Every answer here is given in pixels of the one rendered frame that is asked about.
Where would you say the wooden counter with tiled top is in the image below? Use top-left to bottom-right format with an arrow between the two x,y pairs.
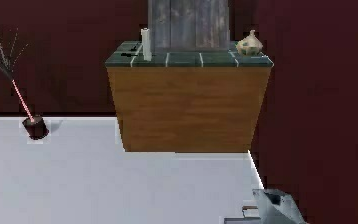
104,40 -> 275,154

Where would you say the cream patterned round vase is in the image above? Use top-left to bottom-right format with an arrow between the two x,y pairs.
235,29 -> 264,57

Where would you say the house plant in dark pot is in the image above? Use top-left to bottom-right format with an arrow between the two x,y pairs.
0,27 -> 50,141

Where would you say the white paper towel roll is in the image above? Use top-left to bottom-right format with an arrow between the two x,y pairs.
140,27 -> 153,62

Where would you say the grey wooden plank panel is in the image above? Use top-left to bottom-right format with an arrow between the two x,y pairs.
147,0 -> 231,52

